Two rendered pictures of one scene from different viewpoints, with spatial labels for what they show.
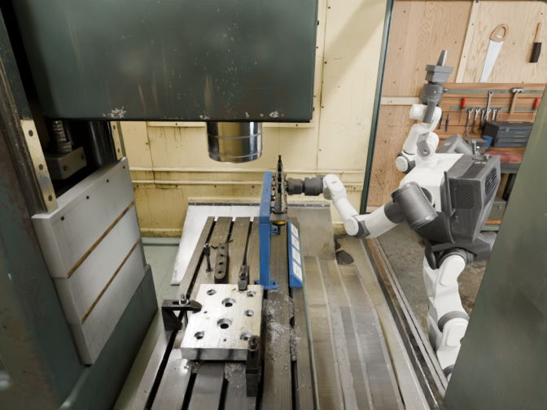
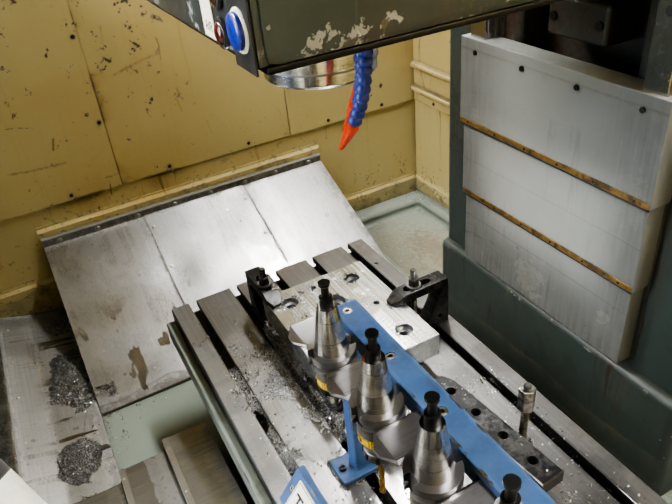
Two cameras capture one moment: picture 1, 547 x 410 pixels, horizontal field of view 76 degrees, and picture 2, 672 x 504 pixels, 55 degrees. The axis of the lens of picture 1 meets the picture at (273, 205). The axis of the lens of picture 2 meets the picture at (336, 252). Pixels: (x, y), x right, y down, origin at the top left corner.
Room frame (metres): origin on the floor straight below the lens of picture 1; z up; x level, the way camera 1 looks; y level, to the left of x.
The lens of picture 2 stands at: (1.75, -0.28, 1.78)
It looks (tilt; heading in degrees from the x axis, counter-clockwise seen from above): 33 degrees down; 154
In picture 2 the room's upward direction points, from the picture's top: 6 degrees counter-clockwise
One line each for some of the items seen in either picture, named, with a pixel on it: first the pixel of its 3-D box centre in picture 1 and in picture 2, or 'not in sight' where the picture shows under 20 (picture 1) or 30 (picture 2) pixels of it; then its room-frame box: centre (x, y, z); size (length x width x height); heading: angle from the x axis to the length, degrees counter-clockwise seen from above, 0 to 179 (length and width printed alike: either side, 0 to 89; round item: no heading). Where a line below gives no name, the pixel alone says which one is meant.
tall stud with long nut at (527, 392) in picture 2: (207, 257); (524, 413); (1.23, 0.28, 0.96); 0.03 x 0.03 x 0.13
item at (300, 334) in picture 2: (279, 217); (313, 331); (1.13, -0.02, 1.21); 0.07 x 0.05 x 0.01; 89
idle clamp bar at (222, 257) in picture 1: (221, 265); (488, 437); (1.22, 0.22, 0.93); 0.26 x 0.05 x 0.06; 4
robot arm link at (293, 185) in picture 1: (300, 185); not in sight; (1.51, -0.13, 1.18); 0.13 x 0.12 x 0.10; 179
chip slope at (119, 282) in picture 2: not in sight; (237, 279); (0.30, 0.12, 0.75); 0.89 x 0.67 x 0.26; 89
